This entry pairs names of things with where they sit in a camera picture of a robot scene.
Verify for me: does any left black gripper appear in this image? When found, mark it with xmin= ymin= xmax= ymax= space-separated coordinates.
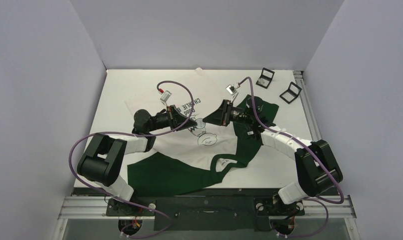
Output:
xmin=147 ymin=105 xmax=197 ymax=133

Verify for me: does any round blue pin badge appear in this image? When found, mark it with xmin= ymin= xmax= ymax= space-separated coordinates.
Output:
xmin=197 ymin=122 xmax=204 ymax=129

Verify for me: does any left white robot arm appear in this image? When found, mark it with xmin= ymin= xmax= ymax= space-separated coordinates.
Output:
xmin=77 ymin=105 xmax=198 ymax=215

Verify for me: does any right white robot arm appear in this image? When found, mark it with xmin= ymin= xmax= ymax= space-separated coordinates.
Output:
xmin=203 ymin=96 xmax=343 ymax=214

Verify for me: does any white and green t-shirt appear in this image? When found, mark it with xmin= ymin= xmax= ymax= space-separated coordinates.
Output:
xmin=127 ymin=68 xmax=262 ymax=197

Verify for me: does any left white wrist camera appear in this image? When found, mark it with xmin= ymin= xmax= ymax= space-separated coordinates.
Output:
xmin=159 ymin=90 xmax=172 ymax=102

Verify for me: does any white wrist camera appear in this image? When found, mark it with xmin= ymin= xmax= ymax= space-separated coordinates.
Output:
xmin=159 ymin=90 xmax=172 ymax=102
xmin=225 ymin=83 xmax=240 ymax=101

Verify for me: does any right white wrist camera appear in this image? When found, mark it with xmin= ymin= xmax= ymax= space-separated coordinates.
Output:
xmin=225 ymin=83 xmax=240 ymax=101

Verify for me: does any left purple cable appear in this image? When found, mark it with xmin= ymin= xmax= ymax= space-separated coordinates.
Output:
xmin=68 ymin=80 xmax=198 ymax=229

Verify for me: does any purple cable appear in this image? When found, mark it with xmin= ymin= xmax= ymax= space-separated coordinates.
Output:
xmin=236 ymin=76 xmax=345 ymax=238
xmin=68 ymin=80 xmax=198 ymax=229

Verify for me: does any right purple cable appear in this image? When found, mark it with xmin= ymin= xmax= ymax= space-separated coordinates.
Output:
xmin=236 ymin=76 xmax=345 ymax=238

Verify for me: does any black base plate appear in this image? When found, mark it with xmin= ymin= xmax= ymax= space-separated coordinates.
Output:
xmin=105 ymin=188 xmax=305 ymax=233

